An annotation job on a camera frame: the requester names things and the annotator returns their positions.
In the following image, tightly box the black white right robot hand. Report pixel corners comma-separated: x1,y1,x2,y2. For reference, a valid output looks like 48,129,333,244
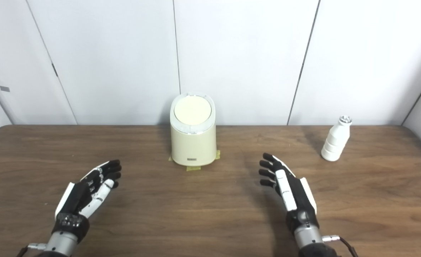
259,153,320,234

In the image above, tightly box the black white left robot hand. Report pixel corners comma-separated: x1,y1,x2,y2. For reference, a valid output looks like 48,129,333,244
52,160,122,243

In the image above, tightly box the small white plastic bottle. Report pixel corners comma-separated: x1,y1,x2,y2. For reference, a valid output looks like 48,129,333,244
321,116,352,162

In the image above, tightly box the cream-colored cylindrical bin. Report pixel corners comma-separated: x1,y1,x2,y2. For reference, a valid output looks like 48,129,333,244
170,93,217,167

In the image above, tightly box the cream round bin lid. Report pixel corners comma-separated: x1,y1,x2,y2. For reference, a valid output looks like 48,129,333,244
174,96,211,126

